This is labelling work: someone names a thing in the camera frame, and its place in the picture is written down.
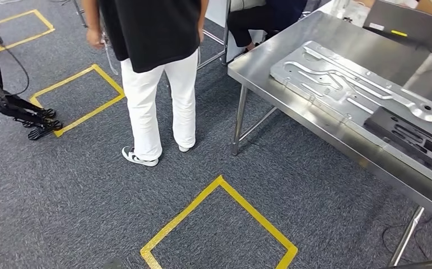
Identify black plastic panel part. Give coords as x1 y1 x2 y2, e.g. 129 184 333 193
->
363 106 432 183

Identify stainless steel workbench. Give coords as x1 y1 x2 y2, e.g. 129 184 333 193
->
227 10 432 268

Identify steel side table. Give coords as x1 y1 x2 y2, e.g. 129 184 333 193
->
196 0 232 71

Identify person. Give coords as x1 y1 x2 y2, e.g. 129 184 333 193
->
81 0 210 168
226 0 309 52

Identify large aluminium plate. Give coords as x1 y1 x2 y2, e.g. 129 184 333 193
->
269 40 432 153

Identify grey laptop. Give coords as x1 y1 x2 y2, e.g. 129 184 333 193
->
363 0 432 49

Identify steel table frame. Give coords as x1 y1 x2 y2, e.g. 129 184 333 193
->
71 0 89 29

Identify black floor cable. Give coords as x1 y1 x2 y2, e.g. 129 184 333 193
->
382 217 430 261

